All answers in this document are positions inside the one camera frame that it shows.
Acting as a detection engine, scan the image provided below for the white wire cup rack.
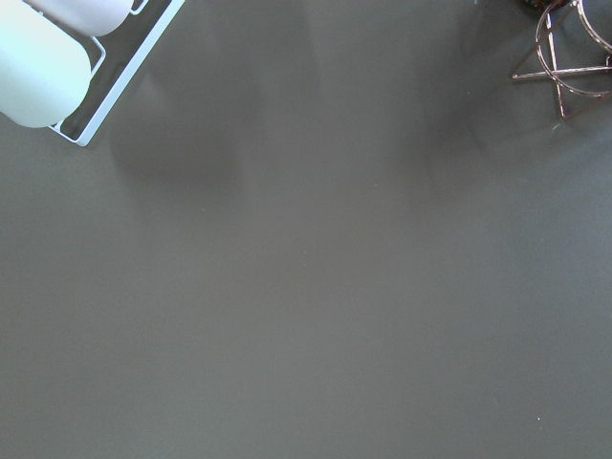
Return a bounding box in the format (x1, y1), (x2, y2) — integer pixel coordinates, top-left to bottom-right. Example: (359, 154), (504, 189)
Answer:
(49, 0), (185, 146)

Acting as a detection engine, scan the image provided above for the pink cup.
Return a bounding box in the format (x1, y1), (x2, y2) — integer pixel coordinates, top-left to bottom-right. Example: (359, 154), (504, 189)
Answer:
(28, 0), (134, 37)

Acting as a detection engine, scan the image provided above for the white cup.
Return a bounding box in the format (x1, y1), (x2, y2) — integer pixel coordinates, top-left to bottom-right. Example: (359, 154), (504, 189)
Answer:
(1, 1), (91, 128)

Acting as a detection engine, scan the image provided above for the copper wire bottle rack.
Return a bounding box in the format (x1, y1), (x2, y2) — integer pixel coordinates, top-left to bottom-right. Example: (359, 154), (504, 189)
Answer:
(510, 1), (611, 121)

